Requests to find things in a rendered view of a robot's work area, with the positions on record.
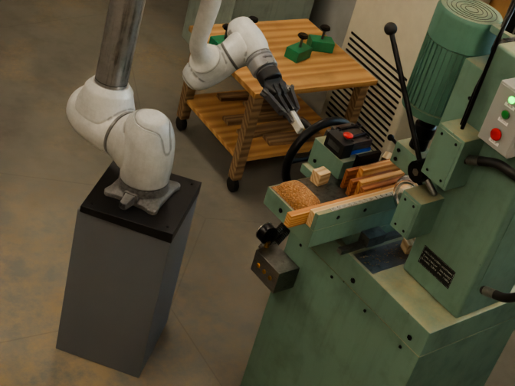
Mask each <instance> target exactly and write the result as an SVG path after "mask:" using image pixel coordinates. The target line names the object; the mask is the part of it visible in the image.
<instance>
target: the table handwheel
mask: <svg viewBox="0 0 515 386"><path fill-rule="evenodd" d="M346 123H350V121H349V120H347V119H345V118H342V117H339V116H332V117H328V118H325V119H322V120H319V121H317V122H316V123H314V124H313V125H311V126H309V127H308V128H307V129H305V130H304V131H303V132H302V133H301V134H300V135H299V136H298V137H297V138H296V139H295V141H294V142H293V143H292V145H291V146H290V148H289V149H288V151H287V154H286V155H285V157H284V161H283V165H282V169H281V176H282V180H283V182H288V181H292V179H291V177H290V169H291V165H292V164H294V163H298V162H305V161H308V159H309V157H310V152H311V150H310V151H309V154H308V155H306V156H303V157H299V158H294V157H295V155H296V154H297V152H298V151H299V149H300V148H301V146H302V145H303V144H304V143H305V142H306V141H307V140H308V139H309V138H310V137H311V136H312V135H314V134H315V133H316V132H318V131H320V130H321V129H324V128H326V127H328V126H338V125H342V124H346Z"/></svg>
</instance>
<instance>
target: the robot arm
mask: <svg viewBox="0 0 515 386"><path fill-rule="evenodd" d="M145 3H146V0H110V4H109V9H108V13H107V20H106V24H105V28H104V33H103V40H102V44H101V48H100V55H99V59H98V63H97V70H96V74H95V75H94V76H92V77H91V78H90V79H88V80H87V81H86V82H85V84H84V85H83V86H82V87H79V88H78V89H76V90H75V91H74V92H73V93H72V94H71V96H70V98H69V100H68V102H67V108H66V113H67V118H68V120H69V122H70V123H71V125H72V126H73V128H74V129H75V130H76V132H77V133H78V134H79V135H80V136H82V137H83V138H84V139H86V140H87V141H88V142H89V143H90V144H92V145H93V146H95V147H97V148H98V149H100V150H101V151H103V152H105V153H107V154H108V155H110V156H111V158H112V159H113V161H114V162H115V163H116V165H117V166H118V167H119V168H120V175H119V178H118V179H117V180H116V181H115V182H114V183H113V184H112V185H110V186H108V187H106V188H105V189H104V194H105V195H106V196H107V197H111V198H116V199H118V200H120V203H119V208H120V209H122V210H126V209H127V208H130V207H131V206H134V207H137V208H140V209H142V210H144V211H145V212H147V213H148V214H151V215H155V214H157V213H158V210H159V209H160V207H161V206H162V205H163V204H164V203H165V202H166V201H167V200H168V199H169V198H170V197H171V196H172V195H173V194H174V193H175V192H177V191H179V190H180V186H181V185H180V184H179V183H178V182H174V181H171V180H169V178H170V175H171V172H172V166H173V161H174V155H175V133H174V129H173V127H172V124H171V122H170V120H169V118H168V117H167V116H166V115H165V114H163V113H161V112H160V111H158V110H154V109H147V108H145V109H139V110H136V111H135V103H134V97H133V94H134V92H133V89H132V87H131V86H130V85H129V83H128V80H129V77H130V71H131V67H132V62H133V56H134V53H135V49H136V42H137V38H138V35H139V28H140V25H141V21H142V17H143V10H144V7H145ZM220 6H221V0H201V1H200V5H199V8H198V13H197V15H196V19H195V23H194V26H193V29H192V34H191V37H190V42H189V50H190V53H191V55H190V58H189V62H188V63H187V64H186V66H185V67H184V69H183V72H182V78H183V80H184V81H185V83H186V84H187V85H188V86H189V87H190V88H191V89H193V90H204V89H207V88H209V87H212V86H214V85H216V84H217V83H220V82H221V81H223V80H224V79H226V78H227V77H229V76H230V75H231V74H233V73H234V72H235V71H236V70H238V69H240V68H242V67H245V66H247V67H248V69H249V71H250V72H251V74H252V76H253V77H254V78H255V79H257V80H258V82H259V84H260V85H261V86H262V87H263V90H262V91H261V92H260V95H261V96H262V97H263V98H265V100H266V101H267V102H268V103H269V104H270V105H271V106H272V108H273V109H274V110H275V111H276V112H277V114H278V115H279V116H281V115H284V116H283V118H287V120H288V122H289V123H290V124H291V125H292V126H293V128H294V129H295V131H296V133H297V134H300V133H302V131H303V130H304V126H303V124H302V122H301V121H300V117H299V115H298V113H297V111H298V110H299V108H300V105H299V103H298V100H297V97H296V94H295V92H294V85H293V84H291V85H287V84H286V82H285V81H283V79H282V75H281V73H280V71H279V69H278V68H277V62H276V60H275V58H274V56H273V54H272V53H271V51H270V49H269V47H268V43H267V40H266V38H265V36H264V35H263V33H262V32H261V30H260V29H259V28H258V27H257V25H256V24H255V23H254V22H253V21H252V20H251V19H250V18H248V17H245V16H242V17H238V18H235V19H233V20H232V21H231V22H230V23H229V24H228V30H227V35H228V37H227V38H226V39H225V40H224V41H223V42H221V43H220V44H218V45H213V44H207V42H208V38H209V35H210V34H211V31H212V28H213V25H214V23H215V19H216V17H217V14H218V11H219V9H220Z"/></svg>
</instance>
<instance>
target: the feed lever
mask: <svg viewBox="0 0 515 386"><path fill-rule="evenodd" d="M384 32H385V33H386V34H387V35H389V37H390V41H391V45H392V51H393V54H394V58H395V65H396V68H397V72H398V76H399V82H400V86H401V89H402V96H403V100H404V104H405V110H406V113H407V117H408V124H409V127H410V131H411V134H412V141H413V145H414V148H415V154H416V159H417V160H415V161H412V162H410V164H409V165H408V176H409V178H410V179H411V180H412V181H413V182H414V183H421V182H425V184H426V185H427V187H428V190H429V191H430V192H431V195H432V196H434V197H435V196H437V194H438V193H437V191H436V189H435V187H434V185H433V184H432V182H431V179H430V178H429V177H428V176H426V175H425V174H424V173H423V172H422V171H421V170H422V166H423V165H424V162H425V159H426V158H424V159H423V158H422V155H421V151H420V148H419V144H418V137H417V134H416V130H415V124H414V120H413V116H412V110H411V106H410V102H409V98H408V92H407V89H406V85H405V78H404V75H403V71H402V65H401V61H400V57H399V51H398V47H397V44H396V39H395V33H396V32H397V25H396V24H395V23H393V22H388V23H387V24H386V25H385V27H384Z"/></svg>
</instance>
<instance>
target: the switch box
mask: <svg viewBox="0 0 515 386"><path fill-rule="evenodd" d="M510 96H515V78H510V79H506V80H502V81H501V83H500V86H499V88H498V90H497V93H496V95H495V97H494V100H493V102H492V104H491V106H490V109H489V111H488V113H487V116H486V118H485V120H484V123H483V125H482V127H481V130H480V132H479V134H478V137H479V138H480V139H482V140H483V141H485V142H486V143H487V144H488V145H489V146H491V147H492V148H493V149H495V150H496V151H497V152H499V153H500V154H501V155H502V156H503V157H505V158H506V159H509V158H513V157H515V110H514V111H513V110H511V109H510V108H508V107H507V106H505V105H504V104H505V102H508V103H509V97H510ZM509 104H510V103H509ZM510 105H511V106H513V107H514V108H515V104H510ZM503 110H509V112H510V118H509V119H504V121H506V122H507V123H508V125H507V126H505V125H504V124H503V123H502V122H500V121H499V120H498V118H499V117H500V118H501V119H503V118H502V116H501V113H502V111H503ZM494 128H498V129H499V130H500V131H501V138H500V140H498V141H496V142H497V143H499V145H498V146H495V145H494V144H493V143H492V142H491V141H489V138H490V131H491V130H492V129H494Z"/></svg>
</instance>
